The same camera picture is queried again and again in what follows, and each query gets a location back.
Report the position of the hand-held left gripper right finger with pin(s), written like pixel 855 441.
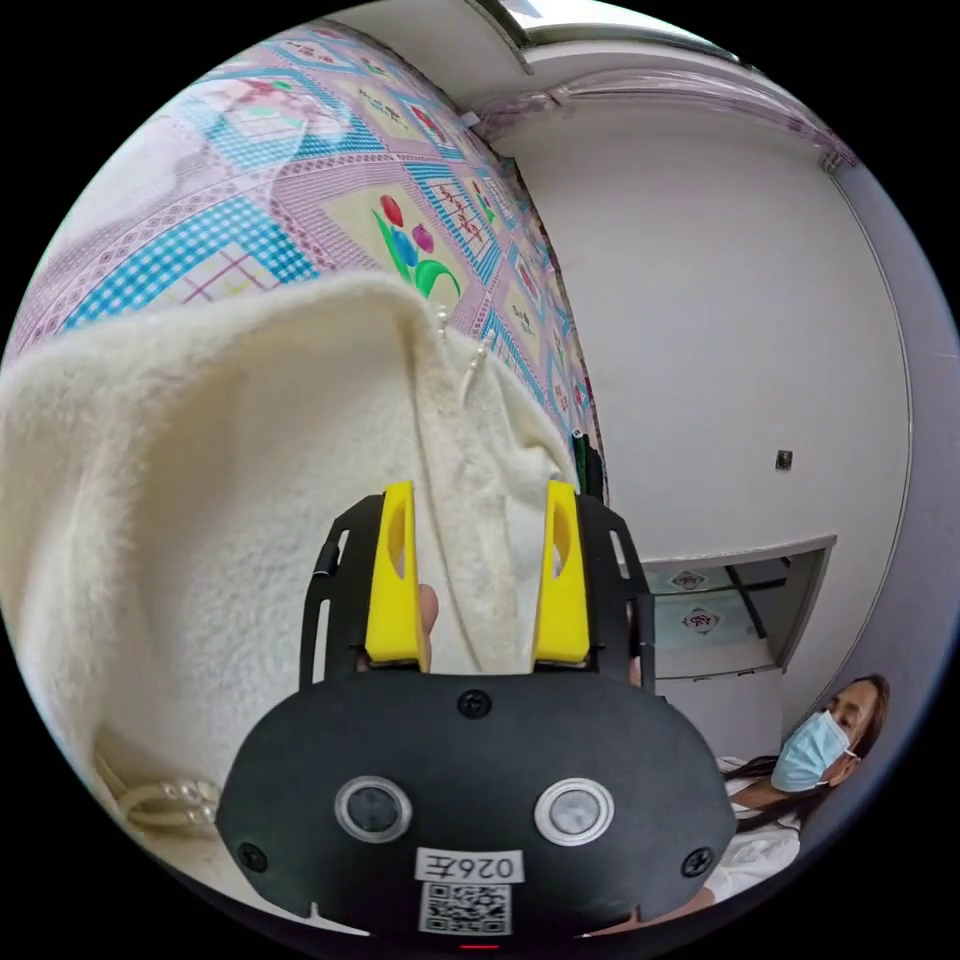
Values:
pixel 561 607

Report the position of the person's left hand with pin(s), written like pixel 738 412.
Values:
pixel 429 609

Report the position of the bed with patchwork printed sheet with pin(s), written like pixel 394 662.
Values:
pixel 247 187

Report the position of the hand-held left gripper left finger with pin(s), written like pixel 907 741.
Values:
pixel 390 600

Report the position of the white fleece jacket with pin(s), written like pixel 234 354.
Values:
pixel 225 480

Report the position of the person's body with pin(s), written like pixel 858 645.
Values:
pixel 814 750

